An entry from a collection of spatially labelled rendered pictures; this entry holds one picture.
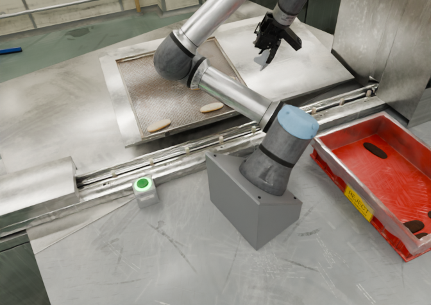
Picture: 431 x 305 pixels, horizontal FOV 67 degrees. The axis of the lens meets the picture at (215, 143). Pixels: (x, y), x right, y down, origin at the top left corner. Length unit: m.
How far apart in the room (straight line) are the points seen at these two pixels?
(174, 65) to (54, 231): 0.66
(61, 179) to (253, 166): 0.65
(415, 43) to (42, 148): 1.48
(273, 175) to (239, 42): 0.94
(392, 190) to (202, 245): 0.66
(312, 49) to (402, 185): 0.79
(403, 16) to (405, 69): 0.19
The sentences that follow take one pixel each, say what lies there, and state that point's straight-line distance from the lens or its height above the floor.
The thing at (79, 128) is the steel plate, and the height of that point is 0.82.
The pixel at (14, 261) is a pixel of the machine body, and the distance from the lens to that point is 1.41.
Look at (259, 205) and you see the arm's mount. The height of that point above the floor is 1.05.
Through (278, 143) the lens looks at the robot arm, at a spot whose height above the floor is 1.10.
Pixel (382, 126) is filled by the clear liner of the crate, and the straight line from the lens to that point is 1.40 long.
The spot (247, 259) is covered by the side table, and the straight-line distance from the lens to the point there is 1.02.
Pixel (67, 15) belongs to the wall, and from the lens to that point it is 4.86.
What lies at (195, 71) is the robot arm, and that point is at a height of 1.18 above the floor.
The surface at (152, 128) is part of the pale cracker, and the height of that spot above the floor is 0.90.
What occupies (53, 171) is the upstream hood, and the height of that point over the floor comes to 0.92.
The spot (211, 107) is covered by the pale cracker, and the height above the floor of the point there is 0.91.
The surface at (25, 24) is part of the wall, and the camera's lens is 4.92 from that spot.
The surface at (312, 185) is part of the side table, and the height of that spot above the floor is 0.82.
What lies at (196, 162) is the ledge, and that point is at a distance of 1.20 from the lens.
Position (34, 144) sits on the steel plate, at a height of 0.82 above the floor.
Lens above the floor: 1.73
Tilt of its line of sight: 43 degrees down
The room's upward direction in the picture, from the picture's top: 5 degrees counter-clockwise
